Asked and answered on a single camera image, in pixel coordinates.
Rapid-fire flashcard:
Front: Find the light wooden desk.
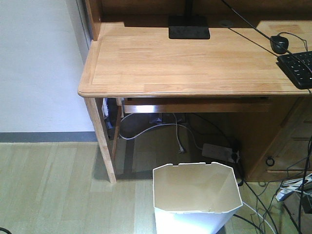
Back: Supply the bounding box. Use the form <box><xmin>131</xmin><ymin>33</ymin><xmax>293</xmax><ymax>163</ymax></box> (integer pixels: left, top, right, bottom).
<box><xmin>78</xmin><ymin>0</ymin><xmax>310</xmax><ymax>183</ymax></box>

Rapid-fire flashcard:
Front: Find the white power strip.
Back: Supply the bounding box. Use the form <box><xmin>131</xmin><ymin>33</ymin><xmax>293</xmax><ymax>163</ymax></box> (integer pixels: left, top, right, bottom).
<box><xmin>202</xmin><ymin>143</ymin><xmax>240</xmax><ymax>163</ymax></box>

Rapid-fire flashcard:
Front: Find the black computer monitor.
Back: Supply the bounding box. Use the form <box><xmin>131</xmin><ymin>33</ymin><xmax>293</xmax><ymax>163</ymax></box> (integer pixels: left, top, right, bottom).
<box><xmin>168</xmin><ymin>0</ymin><xmax>210</xmax><ymax>39</ymax></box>

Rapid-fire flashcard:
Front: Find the wooden drawer cabinet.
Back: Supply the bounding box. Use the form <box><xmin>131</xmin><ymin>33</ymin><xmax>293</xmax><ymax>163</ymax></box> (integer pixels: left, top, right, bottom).
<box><xmin>243</xmin><ymin>97</ymin><xmax>312</xmax><ymax>182</ymax></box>

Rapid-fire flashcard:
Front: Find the black computer mouse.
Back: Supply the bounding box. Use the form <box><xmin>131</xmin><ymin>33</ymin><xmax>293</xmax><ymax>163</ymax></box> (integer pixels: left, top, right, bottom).
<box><xmin>270</xmin><ymin>35</ymin><xmax>289</xmax><ymax>55</ymax></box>

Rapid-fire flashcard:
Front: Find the black keyboard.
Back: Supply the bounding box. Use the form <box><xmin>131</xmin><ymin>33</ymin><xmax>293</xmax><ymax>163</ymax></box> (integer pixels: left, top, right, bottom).
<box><xmin>277</xmin><ymin>51</ymin><xmax>312</xmax><ymax>90</ymax></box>

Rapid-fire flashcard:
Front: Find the white cable under desk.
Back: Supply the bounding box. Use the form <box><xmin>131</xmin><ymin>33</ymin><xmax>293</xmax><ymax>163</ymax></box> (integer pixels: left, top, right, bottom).
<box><xmin>118</xmin><ymin>113</ymin><xmax>203</xmax><ymax>150</ymax></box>

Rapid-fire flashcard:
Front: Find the black cable on desk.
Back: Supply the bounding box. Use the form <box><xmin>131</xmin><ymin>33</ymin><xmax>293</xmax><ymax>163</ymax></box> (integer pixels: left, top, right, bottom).
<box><xmin>221</xmin><ymin>0</ymin><xmax>293</xmax><ymax>55</ymax></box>

